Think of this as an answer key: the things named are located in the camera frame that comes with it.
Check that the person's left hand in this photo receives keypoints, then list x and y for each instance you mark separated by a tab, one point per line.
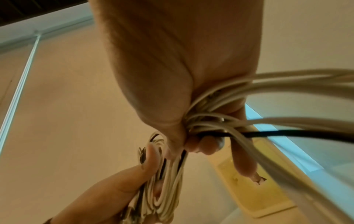
110	192

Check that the thin white rod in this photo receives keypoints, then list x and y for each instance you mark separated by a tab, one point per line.
20	87

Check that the person's right hand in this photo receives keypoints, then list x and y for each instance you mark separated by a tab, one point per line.
166	65

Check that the yellow rectangular ceiling panel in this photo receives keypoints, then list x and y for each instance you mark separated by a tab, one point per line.
257	196

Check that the dark slatted vent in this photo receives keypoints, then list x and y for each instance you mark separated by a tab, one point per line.
33	8

